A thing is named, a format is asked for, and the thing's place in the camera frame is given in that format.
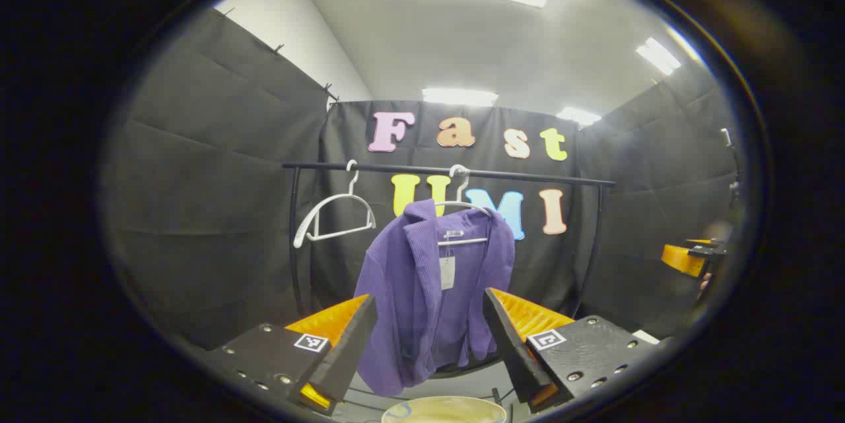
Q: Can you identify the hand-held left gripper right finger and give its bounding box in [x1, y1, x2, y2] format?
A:
[482, 288, 674, 414]

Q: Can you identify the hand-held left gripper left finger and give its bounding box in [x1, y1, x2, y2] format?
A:
[205, 294, 378, 417]

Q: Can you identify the purple ribbed cardigan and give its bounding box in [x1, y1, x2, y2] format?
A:
[353, 199, 517, 397]

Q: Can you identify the round beige laundry hamper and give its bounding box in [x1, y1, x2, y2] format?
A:
[382, 397, 508, 423]

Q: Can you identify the white hanger with crossbar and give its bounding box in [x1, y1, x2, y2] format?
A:
[432, 164, 494, 247]

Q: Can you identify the empty white plastic hanger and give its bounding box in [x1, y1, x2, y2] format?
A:
[292, 159, 377, 249]

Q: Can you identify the black metal clothes rack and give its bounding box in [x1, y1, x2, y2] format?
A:
[283, 161, 616, 377]

